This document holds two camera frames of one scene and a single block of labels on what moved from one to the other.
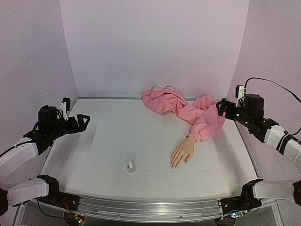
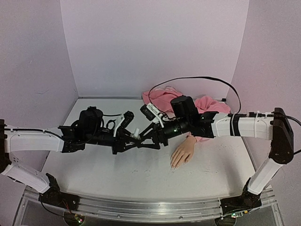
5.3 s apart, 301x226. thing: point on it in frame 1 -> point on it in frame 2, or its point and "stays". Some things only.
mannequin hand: [184, 152] stays
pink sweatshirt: [206, 120] stays
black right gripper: [225, 109] -> [159, 135]
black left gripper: [82, 127] -> [122, 132]
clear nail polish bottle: [130, 168] -> [136, 133]
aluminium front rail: [148, 209] stays
